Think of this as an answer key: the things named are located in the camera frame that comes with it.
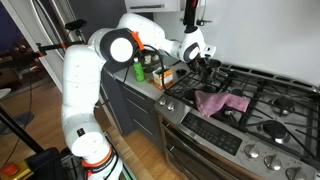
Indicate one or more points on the green plastic bottle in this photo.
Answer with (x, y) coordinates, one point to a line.
(138, 70)

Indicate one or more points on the red emergency stop button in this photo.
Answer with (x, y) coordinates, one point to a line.
(9, 169)

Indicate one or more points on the black oven mitt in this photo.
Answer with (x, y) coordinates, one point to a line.
(189, 16)

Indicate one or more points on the orange green carton box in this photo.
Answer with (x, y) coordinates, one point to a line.
(162, 77)

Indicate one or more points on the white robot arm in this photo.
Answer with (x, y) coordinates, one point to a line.
(81, 85)

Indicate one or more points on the purple cloth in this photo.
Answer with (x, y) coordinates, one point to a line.
(210, 103)

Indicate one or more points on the garlic bulbs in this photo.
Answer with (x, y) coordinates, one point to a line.
(150, 59)

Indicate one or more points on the silver pot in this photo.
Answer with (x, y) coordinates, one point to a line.
(213, 66)

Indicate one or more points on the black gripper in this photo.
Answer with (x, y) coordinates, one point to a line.
(200, 67)

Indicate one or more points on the black camera tripod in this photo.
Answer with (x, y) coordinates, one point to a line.
(73, 26)

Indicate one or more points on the stainless steel gas stove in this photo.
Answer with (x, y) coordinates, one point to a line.
(276, 138)

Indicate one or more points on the hanging metal ladle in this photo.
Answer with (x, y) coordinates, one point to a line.
(201, 20)

